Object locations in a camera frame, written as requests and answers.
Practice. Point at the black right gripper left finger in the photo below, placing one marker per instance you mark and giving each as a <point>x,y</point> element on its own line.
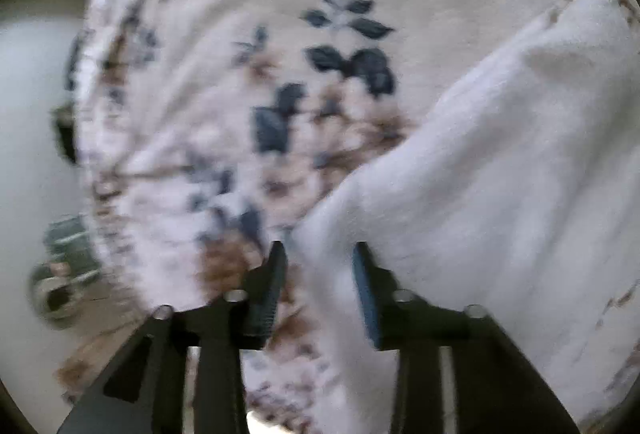
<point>141,389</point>

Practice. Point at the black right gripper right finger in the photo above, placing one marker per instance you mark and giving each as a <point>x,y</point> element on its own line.
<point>458,371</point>

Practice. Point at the white knit sweater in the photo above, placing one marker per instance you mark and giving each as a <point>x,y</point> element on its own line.
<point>519,192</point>

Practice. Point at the floral fleece blanket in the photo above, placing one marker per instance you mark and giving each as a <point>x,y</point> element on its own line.
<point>207,129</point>

